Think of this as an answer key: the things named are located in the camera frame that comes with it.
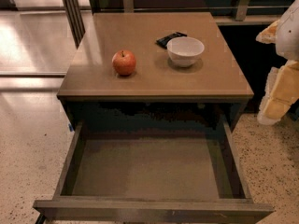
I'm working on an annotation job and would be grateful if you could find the white ceramic bowl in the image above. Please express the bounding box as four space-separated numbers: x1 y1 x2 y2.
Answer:
166 36 205 67

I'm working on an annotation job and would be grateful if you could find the brown drawer cabinet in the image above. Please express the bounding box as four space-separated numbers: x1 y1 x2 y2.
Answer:
57 12 253 126

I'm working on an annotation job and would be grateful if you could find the dark vertical pillar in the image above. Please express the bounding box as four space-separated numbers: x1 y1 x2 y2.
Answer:
63 0 85 48

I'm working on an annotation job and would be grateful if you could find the metal railing with posts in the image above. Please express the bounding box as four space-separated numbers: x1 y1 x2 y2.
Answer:
87 0 299 21

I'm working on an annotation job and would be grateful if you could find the red apple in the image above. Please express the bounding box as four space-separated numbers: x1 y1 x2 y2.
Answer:
112 49 136 76

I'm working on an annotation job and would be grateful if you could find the open top drawer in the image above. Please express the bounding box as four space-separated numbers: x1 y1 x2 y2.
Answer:
33 121 274 224

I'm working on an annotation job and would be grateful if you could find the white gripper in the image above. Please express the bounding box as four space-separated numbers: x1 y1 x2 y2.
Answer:
256 0 299 125

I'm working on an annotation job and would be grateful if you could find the black snack bar packet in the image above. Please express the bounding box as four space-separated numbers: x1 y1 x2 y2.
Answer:
156 32 186 49

